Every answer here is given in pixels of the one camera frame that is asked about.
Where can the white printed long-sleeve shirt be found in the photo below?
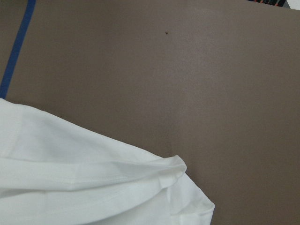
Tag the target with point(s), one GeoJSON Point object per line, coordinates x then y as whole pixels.
{"type": "Point", "coordinates": [53, 172]}

